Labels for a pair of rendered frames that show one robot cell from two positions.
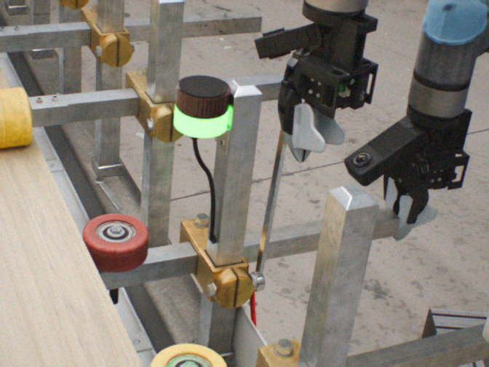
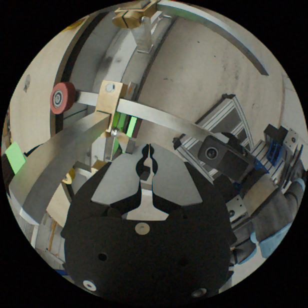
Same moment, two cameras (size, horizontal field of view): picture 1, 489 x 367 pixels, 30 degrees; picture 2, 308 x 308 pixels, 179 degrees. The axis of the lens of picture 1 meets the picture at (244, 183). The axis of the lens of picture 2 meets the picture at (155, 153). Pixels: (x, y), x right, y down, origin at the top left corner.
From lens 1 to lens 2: 1.14 m
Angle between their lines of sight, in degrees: 81
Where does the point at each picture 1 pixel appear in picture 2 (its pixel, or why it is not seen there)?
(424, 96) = (250, 205)
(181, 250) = (93, 99)
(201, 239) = (101, 100)
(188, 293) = (138, 75)
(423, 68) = (262, 217)
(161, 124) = (116, 22)
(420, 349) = (143, 192)
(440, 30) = (265, 247)
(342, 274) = not seen: hidden behind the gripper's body
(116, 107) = (114, 7)
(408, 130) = (241, 175)
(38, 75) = not seen: outside the picture
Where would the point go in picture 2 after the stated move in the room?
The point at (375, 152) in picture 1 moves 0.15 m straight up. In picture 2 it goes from (220, 159) to (262, 239)
